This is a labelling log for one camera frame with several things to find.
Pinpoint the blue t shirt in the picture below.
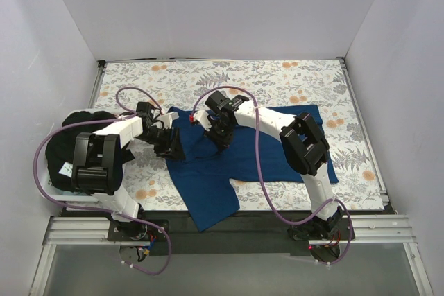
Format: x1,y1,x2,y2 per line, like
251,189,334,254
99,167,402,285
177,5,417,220
166,105,323,232

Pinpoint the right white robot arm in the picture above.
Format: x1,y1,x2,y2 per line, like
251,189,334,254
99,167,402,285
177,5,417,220
192,89,350,239

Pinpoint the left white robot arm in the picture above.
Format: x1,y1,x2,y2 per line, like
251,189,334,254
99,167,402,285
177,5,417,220
71,102,185,241

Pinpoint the floral table cloth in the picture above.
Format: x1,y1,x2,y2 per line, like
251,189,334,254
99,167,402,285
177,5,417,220
65,60,386,211

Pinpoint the white paper label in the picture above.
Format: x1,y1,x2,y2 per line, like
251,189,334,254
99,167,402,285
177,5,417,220
58,162,73,178

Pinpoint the black t shirt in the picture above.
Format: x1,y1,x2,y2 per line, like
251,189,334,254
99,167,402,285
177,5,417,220
45,111,135,195

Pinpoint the white plastic basket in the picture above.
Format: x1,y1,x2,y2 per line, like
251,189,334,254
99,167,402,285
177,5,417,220
44,124,106,196

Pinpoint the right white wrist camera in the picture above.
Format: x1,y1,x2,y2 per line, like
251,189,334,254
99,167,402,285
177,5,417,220
189,110,212,131

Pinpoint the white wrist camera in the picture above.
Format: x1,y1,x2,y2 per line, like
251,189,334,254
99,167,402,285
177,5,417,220
157,112,179,130
189,110,212,131

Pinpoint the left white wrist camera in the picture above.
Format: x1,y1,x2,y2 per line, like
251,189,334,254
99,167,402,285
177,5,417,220
157,112,179,130

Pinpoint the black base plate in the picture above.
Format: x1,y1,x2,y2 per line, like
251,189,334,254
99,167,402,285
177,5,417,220
107,209,357,257

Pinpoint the aluminium frame rail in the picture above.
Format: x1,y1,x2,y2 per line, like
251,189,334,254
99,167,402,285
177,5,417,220
30,214,433,295

